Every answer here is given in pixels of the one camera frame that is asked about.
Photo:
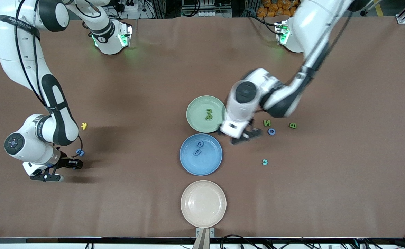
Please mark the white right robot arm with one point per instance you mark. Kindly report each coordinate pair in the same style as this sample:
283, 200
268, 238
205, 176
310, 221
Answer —
14, 45

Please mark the blue letter E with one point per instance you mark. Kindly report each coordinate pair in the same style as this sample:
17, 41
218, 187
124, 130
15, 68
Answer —
80, 152

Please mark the brown table cover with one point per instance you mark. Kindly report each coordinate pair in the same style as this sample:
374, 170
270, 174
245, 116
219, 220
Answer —
119, 207

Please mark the beige plate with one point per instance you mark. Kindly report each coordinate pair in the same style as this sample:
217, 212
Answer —
203, 204

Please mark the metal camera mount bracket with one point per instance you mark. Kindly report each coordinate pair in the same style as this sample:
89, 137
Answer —
204, 238

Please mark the blue digit 9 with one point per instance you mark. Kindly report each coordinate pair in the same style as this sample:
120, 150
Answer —
197, 152

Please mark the green letter P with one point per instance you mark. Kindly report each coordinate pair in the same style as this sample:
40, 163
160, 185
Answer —
208, 117

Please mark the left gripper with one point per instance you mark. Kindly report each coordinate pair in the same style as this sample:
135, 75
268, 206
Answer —
251, 121

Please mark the orange bags pile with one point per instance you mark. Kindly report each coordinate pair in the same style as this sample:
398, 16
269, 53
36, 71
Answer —
278, 7

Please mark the blue letter O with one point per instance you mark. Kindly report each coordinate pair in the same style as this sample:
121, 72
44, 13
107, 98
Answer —
269, 131

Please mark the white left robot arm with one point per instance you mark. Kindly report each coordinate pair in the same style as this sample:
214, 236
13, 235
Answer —
309, 20

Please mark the teal letter C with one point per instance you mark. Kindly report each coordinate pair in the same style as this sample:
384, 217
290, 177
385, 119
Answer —
263, 162

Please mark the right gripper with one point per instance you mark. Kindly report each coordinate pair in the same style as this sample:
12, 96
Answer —
65, 162

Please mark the green plate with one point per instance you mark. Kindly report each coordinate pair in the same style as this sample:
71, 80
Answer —
197, 103

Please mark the blue plate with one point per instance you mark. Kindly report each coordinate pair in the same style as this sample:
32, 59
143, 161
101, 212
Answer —
209, 167

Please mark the white power strip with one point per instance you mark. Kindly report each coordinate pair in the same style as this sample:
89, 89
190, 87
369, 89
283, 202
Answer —
129, 7
207, 14

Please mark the green letter N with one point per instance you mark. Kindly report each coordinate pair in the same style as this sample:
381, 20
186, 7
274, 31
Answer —
267, 122

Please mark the blue letter C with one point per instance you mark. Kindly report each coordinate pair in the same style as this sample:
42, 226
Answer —
197, 144

